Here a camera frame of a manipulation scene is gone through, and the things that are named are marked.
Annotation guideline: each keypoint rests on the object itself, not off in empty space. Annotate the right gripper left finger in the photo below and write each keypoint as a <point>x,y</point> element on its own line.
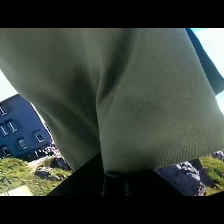
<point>85,180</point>

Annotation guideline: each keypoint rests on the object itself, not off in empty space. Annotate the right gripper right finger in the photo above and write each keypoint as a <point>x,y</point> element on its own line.
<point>150,185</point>

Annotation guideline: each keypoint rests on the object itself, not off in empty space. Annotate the olive green garment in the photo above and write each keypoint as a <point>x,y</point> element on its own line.
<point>133,100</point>

